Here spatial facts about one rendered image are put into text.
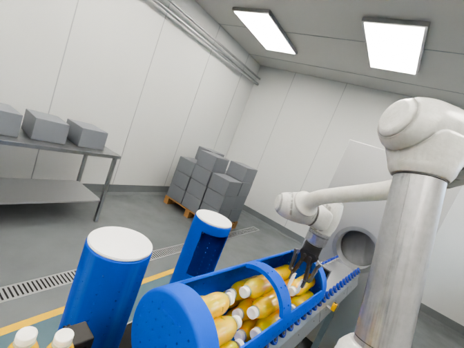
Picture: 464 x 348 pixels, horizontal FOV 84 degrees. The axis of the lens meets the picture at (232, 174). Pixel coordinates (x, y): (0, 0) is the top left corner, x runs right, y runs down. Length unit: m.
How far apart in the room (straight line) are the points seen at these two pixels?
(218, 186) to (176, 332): 3.59
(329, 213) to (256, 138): 5.27
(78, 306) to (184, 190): 3.56
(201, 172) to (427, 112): 4.00
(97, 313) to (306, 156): 5.07
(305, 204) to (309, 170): 4.74
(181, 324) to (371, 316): 0.42
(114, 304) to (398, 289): 1.05
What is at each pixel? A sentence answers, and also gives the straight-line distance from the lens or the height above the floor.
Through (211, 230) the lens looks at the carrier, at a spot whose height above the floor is 1.00.
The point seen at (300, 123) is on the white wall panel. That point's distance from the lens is 5.97.
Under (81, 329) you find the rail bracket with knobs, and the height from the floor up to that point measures 1.00.
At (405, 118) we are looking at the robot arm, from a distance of 0.65.
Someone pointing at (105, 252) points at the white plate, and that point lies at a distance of 1.20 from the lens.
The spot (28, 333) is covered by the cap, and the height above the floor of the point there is 1.10.
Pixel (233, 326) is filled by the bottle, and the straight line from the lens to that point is 0.89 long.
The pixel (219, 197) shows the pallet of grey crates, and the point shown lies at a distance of 4.22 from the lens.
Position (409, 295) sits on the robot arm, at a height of 1.49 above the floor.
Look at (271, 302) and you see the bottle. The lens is 1.07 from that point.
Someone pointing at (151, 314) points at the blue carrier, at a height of 1.13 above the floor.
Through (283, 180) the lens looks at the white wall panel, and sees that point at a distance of 5.91.
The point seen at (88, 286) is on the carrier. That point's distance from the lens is 1.28.
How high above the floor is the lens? 1.67
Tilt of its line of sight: 9 degrees down
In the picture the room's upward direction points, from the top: 21 degrees clockwise
